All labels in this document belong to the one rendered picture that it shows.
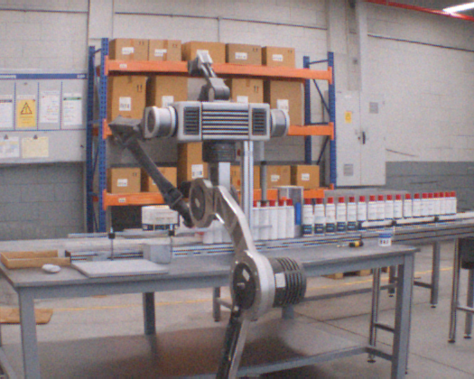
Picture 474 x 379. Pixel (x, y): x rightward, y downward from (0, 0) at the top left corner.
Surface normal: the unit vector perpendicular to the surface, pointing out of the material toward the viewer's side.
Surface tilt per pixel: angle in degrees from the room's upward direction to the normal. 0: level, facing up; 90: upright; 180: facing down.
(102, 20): 90
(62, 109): 90
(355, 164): 90
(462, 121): 90
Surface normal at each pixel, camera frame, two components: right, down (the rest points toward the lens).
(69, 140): 0.44, 0.05
